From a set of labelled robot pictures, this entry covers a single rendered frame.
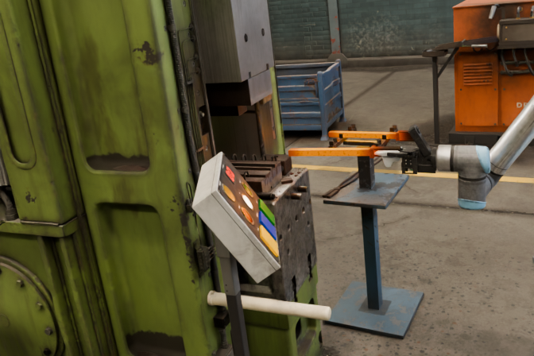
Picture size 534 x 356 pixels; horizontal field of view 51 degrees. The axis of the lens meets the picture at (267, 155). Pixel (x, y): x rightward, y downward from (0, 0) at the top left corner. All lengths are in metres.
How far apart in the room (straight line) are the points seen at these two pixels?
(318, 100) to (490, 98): 1.66
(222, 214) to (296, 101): 4.56
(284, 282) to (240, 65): 0.84
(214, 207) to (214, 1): 0.77
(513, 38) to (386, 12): 4.80
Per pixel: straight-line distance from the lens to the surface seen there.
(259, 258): 1.52
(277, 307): 1.98
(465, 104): 5.55
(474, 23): 5.42
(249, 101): 2.01
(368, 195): 2.66
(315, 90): 5.87
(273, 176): 2.20
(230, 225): 1.48
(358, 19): 9.96
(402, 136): 2.63
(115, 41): 1.94
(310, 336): 2.65
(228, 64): 1.96
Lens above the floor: 1.70
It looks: 17 degrees down
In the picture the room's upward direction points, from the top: 7 degrees counter-clockwise
